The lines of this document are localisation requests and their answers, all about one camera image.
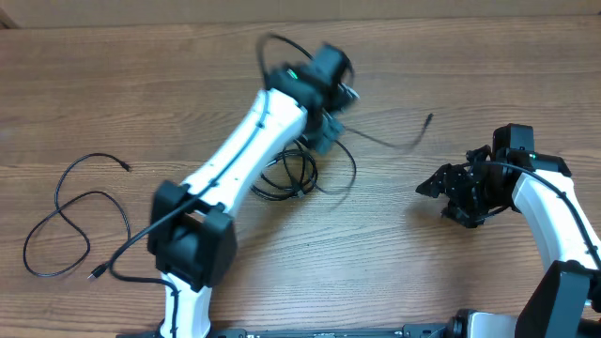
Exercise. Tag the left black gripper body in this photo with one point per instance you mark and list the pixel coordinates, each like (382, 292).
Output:
(318, 129)

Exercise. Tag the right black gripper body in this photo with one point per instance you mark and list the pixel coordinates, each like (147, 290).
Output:
(472, 197)

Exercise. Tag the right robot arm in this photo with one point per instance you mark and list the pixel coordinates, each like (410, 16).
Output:
(510, 174)

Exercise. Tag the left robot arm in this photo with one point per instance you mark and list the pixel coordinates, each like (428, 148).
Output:
(193, 238)

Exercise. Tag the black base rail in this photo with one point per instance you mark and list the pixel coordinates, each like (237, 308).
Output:
(430, 330)

